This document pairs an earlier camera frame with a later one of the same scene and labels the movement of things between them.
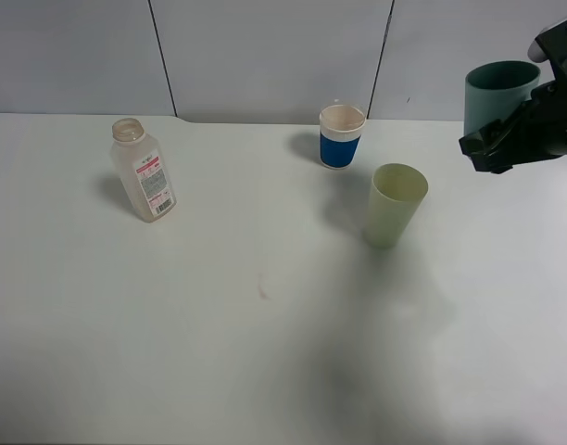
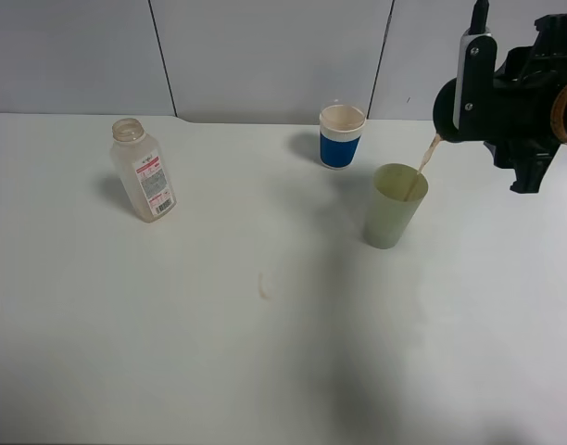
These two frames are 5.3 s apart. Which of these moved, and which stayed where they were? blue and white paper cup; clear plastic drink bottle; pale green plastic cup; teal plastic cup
Moved: teal plastic cup
Stayed: pale green plastic cup; blue and white paper cup; clear plastic drink bottle
